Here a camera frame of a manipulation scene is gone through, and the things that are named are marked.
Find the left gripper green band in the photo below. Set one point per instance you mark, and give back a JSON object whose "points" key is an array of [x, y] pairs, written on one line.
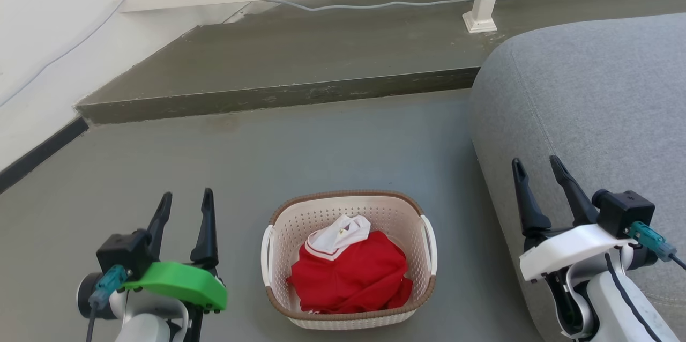
{"points": [[182, 284]]}

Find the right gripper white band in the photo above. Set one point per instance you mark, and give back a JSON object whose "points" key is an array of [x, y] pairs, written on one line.
{"points": [[573, 248]]}

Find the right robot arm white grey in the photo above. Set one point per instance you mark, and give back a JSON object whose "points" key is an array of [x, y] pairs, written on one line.
{"points": [[616, 310]]}

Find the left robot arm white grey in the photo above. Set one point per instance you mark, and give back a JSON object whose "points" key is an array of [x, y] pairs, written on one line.
{"points": [[150, 320]]}

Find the cream laundry basket brown rim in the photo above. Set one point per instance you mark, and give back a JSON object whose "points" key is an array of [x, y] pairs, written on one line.
{"points": [[415, 251]]}

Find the grey fabric sofa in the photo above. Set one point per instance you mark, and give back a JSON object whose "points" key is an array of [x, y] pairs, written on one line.
{"points": [[589, 95]]}

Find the black baseboard strip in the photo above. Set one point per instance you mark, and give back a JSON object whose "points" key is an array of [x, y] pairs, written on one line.
{"points": [[37, 157]]}

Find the red shirt white collar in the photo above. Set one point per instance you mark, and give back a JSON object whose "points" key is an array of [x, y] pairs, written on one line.
{"points": [[348, 275]]}

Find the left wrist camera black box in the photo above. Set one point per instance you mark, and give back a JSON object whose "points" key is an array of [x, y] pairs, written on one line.
{"points": [[124, 253]]}

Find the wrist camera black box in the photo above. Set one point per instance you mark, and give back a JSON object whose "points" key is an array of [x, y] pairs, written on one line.
{"points": [[124, 253], [624, 212]]}

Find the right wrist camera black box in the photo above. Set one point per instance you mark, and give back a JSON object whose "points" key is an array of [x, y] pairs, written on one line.
{"points": [[624, 212]]}

